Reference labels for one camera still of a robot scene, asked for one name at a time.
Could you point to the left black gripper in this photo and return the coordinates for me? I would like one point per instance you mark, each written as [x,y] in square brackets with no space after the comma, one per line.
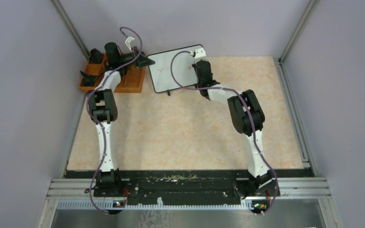
[142,61]

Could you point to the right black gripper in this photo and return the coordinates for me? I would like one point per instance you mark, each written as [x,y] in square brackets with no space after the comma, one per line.
[193,65]

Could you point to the small black-framed whiteboard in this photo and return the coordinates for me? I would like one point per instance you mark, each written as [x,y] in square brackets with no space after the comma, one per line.
[167,75]

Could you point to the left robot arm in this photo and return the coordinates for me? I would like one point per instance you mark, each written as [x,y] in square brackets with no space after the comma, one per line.
[102,109]

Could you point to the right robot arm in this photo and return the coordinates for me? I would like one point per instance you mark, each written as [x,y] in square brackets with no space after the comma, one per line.
[247,118]

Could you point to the orange wooden compartment tray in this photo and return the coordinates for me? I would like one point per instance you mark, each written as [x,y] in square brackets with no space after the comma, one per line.
[132,82]

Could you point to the black part tray front-left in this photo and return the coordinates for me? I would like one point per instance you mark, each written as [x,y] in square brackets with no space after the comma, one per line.
[87,79]

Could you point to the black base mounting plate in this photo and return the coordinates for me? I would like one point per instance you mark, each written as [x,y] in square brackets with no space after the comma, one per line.
[190,198]

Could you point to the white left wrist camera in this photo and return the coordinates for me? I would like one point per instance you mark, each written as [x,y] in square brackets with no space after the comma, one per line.
[128,42]

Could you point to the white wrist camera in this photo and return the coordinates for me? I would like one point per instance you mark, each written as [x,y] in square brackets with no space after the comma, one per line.
[128,42]
[199,55]

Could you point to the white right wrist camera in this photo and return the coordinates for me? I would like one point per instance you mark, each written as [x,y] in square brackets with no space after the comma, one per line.
[199,55]

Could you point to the left aluminium corner post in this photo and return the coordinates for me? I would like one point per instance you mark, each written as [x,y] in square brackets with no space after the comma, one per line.
[70,27]

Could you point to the aluminium corner post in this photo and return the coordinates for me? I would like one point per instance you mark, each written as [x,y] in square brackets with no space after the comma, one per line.
[70,27]
[311,5]

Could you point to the right aluminium side rail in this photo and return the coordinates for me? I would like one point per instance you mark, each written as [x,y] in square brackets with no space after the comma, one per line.
[296,122]

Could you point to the white slotted cable duct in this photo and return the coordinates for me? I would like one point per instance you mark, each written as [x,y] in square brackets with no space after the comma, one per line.
[158,205]

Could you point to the right aluminium corner post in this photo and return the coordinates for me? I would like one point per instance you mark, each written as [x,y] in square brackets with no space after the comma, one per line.
[311,5]

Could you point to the aluminium front rail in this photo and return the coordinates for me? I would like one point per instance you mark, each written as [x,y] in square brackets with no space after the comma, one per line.
[293,188]

